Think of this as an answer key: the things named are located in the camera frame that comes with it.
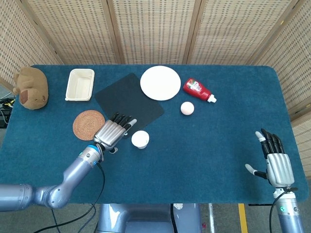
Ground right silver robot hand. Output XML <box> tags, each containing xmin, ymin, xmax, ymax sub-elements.
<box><xmin>244</xmin><ymin>128</ymin><xmax>295</xmax><ymax>189</ymax></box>

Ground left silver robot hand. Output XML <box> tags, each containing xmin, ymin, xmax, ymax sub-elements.
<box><xmin>93</xmin><ymin>112</ymin><xmax>138</xmax><ymax>153</ymax></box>

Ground white paper cup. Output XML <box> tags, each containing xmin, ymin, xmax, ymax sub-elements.
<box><xmin>131</xmin><ymin>130</ymin><xmax>150</xmax><ymax>150</ymax></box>

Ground round woven rattan coaster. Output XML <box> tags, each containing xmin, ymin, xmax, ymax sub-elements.
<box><xmin>72</xmin><ymin>110</ymin><xmax>106</xmax><ymax>141</ymax></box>

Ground white round plate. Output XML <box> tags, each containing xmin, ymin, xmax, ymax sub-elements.
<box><xmin>139</xmin><ymin>66</ymin><xmax>182</xmax><ymax>101</ymax></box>

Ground black mouse pad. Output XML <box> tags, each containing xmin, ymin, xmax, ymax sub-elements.
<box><xmin>94</xmin><ymin>72</ymin><xmax>165</xmax><ymax>140</ymax></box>

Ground cream plastic food container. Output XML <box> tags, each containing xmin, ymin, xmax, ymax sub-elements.
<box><xmin>65</xmin><ymin>68</ymin><xmax>96</xmax><ymax>101</ymax></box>

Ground blue table cloth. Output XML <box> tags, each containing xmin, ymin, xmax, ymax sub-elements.
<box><xmin>0</xmin><ymin>64</ymin><xmax>310</xmax><ymax>205</ymax></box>

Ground pale pink ball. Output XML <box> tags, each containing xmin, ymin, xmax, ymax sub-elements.
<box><xmin>180</xmin><ymin>101</ymin><xmax>195</xmax><ymax>116</ymax></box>

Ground brown capybara plush toy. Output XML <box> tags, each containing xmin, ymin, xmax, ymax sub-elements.
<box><xmin>12</xmin><ymin>67</ymin><xmax>49</xmax><ymax>110</ymax></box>

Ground blue-grey robot torso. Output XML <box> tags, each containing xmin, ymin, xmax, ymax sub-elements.
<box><xmin>96</xmin><ymin>203</ymin><xmax>203</xmax><ymax>233</ymax></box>

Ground red ketchup squeeze bottle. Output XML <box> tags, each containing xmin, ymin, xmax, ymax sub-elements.
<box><xmin>183</xmin><ymin>77</ymin><xmax>217</xmax><ymax>104</ymax></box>

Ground woven bamboo folding screen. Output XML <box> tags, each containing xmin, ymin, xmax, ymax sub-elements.
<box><xmin>0</xmin><ymin>0</ymin><xmax>311</xmax><ymax>175</ymax></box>

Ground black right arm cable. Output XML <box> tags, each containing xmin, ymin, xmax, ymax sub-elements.
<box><xmin>269</xmin><ymin>190</ymin><xmax>289</xmax><ymax>220</ymax></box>

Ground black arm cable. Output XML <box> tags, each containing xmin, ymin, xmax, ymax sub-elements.
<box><xmin>33</xmin><ymin>162</ymin><xmax>106</xmax><ymax>233</ymax></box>
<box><xmin>269</xmin><ymin>190</ymin><xmax>289</xmax><ymax>220</ymax></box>

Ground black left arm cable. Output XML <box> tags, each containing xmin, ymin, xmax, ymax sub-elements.
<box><xmin>33</xmin><ymin>162</ymin><xmax>106</xmax><ymax>233</ymax></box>

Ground black equipment with yellow cables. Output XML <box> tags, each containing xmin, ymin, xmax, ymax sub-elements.
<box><xmin>0</xmin><ymin>97</ymin><xmax>16</xmax><ymax>129</ymax></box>

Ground black torso cable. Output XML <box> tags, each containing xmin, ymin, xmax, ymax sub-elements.
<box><xmin>169</xmin><ymin>203</ymin><xmax>181</xmax><ymax>233</ymax></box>

